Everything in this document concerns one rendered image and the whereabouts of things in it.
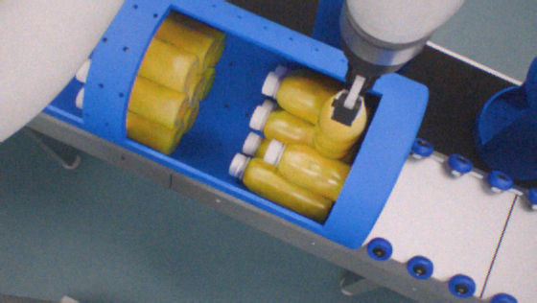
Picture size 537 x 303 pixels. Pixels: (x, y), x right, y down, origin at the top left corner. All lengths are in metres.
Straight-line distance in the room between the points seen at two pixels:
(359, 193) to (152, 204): 1.31
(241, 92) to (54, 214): 1.15
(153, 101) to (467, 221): 0.60
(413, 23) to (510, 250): 0.79
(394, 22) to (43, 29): 0.27
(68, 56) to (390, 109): 0.61
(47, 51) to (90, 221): 1.79
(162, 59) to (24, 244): 1.31
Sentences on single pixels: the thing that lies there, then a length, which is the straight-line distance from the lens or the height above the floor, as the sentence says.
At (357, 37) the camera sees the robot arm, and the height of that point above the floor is 1.56.
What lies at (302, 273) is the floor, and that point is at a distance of 2.13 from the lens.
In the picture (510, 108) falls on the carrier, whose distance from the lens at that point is 2.22.
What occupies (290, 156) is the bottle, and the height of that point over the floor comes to 1.12.
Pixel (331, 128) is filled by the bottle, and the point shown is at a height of 1.25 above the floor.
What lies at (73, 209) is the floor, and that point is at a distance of 2.22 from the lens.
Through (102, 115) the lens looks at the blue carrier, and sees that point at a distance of 1.03.
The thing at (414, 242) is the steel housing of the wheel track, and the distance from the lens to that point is 1.23.
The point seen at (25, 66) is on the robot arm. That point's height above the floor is 1.75.
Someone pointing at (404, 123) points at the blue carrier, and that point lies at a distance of 0.95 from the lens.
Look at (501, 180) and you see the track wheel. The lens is 1.24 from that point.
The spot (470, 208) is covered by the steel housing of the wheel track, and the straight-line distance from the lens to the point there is 1.27.
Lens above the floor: 2.12
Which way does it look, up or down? 75 degrees down
